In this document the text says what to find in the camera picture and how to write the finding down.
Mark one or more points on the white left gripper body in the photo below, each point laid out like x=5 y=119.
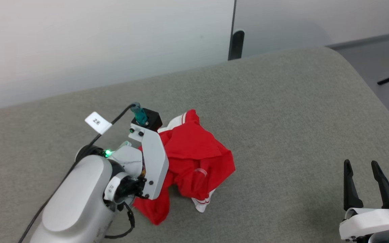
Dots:
x=128 y=160

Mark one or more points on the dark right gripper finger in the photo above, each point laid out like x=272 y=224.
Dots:
x=349 y=192
x=382 y=185

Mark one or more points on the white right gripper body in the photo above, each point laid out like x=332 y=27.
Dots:
x=373 y=222

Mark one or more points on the red white sports jersey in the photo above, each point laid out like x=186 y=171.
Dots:
x=194 y=152

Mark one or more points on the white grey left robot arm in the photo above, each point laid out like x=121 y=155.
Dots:
x=76 y=199

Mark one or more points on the white paper label tag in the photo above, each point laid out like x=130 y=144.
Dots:
x=98 y=123

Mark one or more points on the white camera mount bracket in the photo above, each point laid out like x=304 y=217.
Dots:
x=155 y=158

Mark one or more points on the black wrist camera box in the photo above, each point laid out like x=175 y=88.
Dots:
x=150 y=119

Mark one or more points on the grey wall baseboard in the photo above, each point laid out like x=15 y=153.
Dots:
x=370 y=38

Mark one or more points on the dark door post strip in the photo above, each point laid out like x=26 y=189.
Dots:
x=236 y=44

